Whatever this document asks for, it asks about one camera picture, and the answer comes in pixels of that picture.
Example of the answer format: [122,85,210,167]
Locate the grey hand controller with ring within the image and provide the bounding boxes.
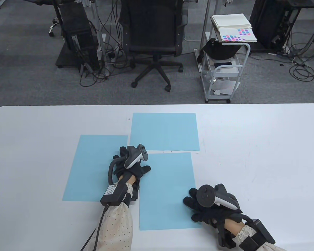
[196,184,243,213]
[109,144,148,187]

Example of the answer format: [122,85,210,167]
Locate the black floor platform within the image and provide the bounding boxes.
[55,43,100,70]

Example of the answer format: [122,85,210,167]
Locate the black equipment cabinet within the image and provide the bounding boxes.
[249,0,301,51]

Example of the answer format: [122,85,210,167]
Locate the chrome chair base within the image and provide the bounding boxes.
[48,17,62,37]

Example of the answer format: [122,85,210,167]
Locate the black wrist camera block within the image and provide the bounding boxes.
[216,222,236,249]

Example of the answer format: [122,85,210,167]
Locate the tangle of black floor cables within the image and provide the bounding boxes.
[80,10,132,87]
[251,16,314,82]

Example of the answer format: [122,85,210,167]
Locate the black wrist sensor box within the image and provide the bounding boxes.
[239,219,276,251]
[100,182,128,207]

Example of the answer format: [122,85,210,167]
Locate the light blue paper sheet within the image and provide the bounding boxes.
[129,113,200,151]
[62,135,128,202]
[139,152,202,231]

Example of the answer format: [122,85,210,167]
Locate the white paper pad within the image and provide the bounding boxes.
[211,14,252,30]

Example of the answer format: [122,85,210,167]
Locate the person's left forearm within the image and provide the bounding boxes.
[90,175,136,251]

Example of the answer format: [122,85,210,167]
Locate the black computer tower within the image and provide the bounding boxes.
[60,3,100,71]

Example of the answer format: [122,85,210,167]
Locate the grey metal desk leg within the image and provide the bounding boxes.
[200,0,211,36]

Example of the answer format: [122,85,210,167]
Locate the black sensor cable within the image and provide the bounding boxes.
[80,204,107,251]

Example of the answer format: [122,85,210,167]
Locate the crumpled white paper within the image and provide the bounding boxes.
[212,80,240,96]

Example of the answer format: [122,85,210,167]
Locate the person's right hand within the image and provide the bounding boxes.
[183,188,243,228]

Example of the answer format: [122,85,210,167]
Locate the black bag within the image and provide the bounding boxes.
[198,38,242,63]

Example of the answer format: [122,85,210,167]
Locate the grey metal utility cart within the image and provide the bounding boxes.
[194,31,251,103]

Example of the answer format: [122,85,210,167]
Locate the black mesh office chair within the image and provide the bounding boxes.
[119,0,189,92]

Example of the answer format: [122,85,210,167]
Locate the person's left hand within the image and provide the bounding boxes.
[113,146,151,185]

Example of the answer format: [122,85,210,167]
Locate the white sheet with coloured stickers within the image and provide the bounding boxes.
[217,27,258,43]

